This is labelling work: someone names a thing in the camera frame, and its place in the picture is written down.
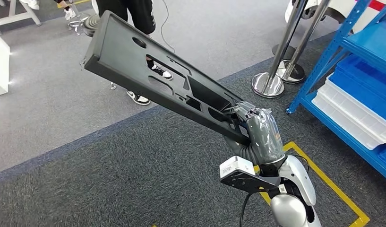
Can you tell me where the white cabinet block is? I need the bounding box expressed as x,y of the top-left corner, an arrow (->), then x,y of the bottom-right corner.
0,29 -> 10,98

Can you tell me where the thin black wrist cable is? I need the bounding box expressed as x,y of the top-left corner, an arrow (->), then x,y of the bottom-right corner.
292,155 -> 310,173

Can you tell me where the person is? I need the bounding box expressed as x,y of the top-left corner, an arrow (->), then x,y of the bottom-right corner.
95,0 -> 174,106
19,0 -> 77,21

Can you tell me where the white plastic bin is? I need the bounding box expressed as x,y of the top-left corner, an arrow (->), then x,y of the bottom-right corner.
311,93 -> 386,150
317,73 -> 386,144

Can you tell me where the black round stool base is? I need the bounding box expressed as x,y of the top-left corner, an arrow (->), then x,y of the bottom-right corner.
83,14 -> 101,37

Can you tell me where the white car with red stripe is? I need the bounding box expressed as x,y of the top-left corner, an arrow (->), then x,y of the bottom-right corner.
284,0 -> 386,34

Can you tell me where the blue plastic bin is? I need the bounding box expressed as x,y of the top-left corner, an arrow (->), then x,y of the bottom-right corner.
329,54 -> 386,109

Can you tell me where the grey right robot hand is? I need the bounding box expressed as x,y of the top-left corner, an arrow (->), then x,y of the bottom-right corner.
224,101 -> 286,165

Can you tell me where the chrome stanchion post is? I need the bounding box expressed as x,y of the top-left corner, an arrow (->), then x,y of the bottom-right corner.
275,0 -> 332,84
251,0 -> 309,99

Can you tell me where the thick black camera cable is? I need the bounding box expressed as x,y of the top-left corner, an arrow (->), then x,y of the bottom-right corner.
240,192 -> 254,227

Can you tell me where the white table frame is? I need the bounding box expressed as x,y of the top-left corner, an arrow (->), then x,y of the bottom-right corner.
0,0 -> 42,27

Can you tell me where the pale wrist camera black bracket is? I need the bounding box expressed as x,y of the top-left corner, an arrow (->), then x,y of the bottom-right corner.
219,156 -> 280,193

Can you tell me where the chrome stool base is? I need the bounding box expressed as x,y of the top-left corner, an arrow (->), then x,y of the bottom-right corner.
67,0 -> 92,35

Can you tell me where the black stanchion post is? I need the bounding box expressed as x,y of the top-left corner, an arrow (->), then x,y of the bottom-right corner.
272,44 -> 297,61

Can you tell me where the blue metal shelf rack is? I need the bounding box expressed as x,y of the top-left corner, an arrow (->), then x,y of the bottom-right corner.
286,0 -> 386,185

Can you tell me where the yellow floor tape square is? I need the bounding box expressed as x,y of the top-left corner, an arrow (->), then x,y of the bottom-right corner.
254,141 -> 371,227

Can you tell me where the thin black floor cable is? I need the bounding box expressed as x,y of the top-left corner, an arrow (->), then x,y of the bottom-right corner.
160,0 -> 177,54

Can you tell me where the black plastic plate frame part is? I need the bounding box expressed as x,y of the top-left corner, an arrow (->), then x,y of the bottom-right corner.
81,10 -> 253,147

